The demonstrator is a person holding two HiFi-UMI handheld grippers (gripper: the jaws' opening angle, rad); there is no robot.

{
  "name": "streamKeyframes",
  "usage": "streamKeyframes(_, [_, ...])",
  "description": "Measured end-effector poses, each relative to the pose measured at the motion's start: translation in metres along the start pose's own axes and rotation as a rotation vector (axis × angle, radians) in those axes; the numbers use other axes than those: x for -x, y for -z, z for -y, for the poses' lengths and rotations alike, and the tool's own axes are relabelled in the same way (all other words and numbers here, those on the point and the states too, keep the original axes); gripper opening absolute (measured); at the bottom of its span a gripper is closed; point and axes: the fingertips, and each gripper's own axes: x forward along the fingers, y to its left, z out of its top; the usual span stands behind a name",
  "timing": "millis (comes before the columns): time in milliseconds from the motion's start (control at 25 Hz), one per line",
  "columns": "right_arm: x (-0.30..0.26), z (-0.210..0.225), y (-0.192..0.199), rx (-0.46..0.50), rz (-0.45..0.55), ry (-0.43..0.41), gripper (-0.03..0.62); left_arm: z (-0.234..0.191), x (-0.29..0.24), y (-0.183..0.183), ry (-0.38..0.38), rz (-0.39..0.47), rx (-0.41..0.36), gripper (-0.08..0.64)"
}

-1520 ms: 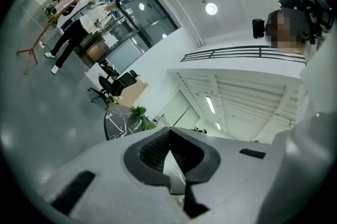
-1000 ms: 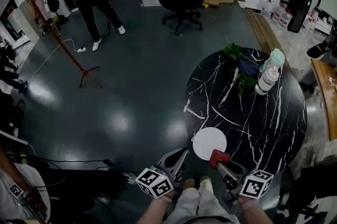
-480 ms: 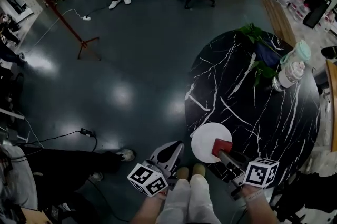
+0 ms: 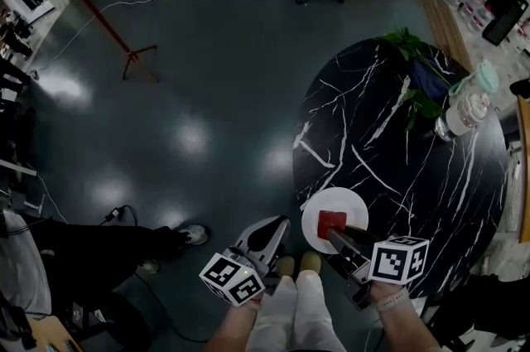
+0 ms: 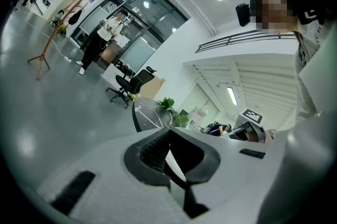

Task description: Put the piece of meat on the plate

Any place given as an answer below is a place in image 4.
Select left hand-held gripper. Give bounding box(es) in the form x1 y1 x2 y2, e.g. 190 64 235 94
198 215 292 308

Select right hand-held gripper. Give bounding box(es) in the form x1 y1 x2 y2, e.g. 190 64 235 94
325 224 430 311

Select red piece of meat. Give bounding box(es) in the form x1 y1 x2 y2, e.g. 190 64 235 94
316 210 348 240

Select white round plate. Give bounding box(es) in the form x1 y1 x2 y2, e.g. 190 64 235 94
301 187 369 255

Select person's left forearm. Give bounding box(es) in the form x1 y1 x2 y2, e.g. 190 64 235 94
205 298 263 352

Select person's right forearm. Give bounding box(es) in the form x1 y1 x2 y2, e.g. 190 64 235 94
367 279 442 352

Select person's beige left shoe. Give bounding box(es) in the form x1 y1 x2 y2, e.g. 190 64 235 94
275 255 296 279

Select person's beige shoe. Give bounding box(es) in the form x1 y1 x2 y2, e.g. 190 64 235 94
298 250 323 275
275 255 296 279

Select person's beige right shoe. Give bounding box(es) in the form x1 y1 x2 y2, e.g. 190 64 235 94
298 250 323 275

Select white wrist watch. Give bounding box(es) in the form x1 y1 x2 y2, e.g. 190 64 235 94
375 287 411 314

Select person's white trousers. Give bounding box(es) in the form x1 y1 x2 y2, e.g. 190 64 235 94
246 270 347 352

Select clear glass bottle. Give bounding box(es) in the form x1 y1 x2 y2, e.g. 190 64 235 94
433 114 456 143

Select dark blue cloth bag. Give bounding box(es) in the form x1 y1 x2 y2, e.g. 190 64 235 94
407 55 460 101

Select wooden side furniture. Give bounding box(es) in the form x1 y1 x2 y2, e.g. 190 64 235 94
513 95 530 244

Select green leafy plant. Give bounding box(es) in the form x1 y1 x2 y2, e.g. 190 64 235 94
383 27 446 132

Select mint green lidded cup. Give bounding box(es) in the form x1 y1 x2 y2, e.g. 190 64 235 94
448 59 500 98

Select wooden floor plank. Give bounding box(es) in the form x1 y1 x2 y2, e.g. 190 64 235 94
417 0 474 72

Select black rectangular case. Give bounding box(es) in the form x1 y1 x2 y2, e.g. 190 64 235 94
481 0 530 47

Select red coat stand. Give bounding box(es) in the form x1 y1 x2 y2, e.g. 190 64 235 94
31 0 160 84

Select white power cable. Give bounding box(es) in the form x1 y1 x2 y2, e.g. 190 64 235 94
31 0 161 78

